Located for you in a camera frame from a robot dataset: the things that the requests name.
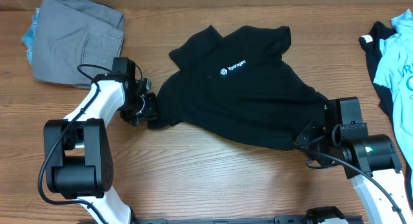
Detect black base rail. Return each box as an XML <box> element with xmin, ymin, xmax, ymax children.
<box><xmin>131</xmin><ymin>215</ymin><xmax>305</xmax><ymax>224</ymax></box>

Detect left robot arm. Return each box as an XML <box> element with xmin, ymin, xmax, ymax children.
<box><xmin>37</xmin><ymin>57</ymin><xmax>159</xmax><ymax>223</ymax></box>

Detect folded grey trousers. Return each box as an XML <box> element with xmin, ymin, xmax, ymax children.
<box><xmin>32</xmin><ymin>0</ymin><xmax>125</xmax><ymax>88</ymax></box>

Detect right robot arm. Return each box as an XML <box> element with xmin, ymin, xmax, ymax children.
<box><xmin>294</xmin><ymin>97</ymin><xmax>412</xmax><ymax>223</ymax></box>

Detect light blue t-shirt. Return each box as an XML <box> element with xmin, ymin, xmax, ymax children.
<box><xmin>373</xmin><ymin>8</ymin><xmax>413</xmax><ymax>173</ymax></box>

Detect black polo shirt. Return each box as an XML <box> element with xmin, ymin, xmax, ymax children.
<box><xmin>148</xmin><ymin>26</ymin><xmax>326</xmax><ymax>150</ymax></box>

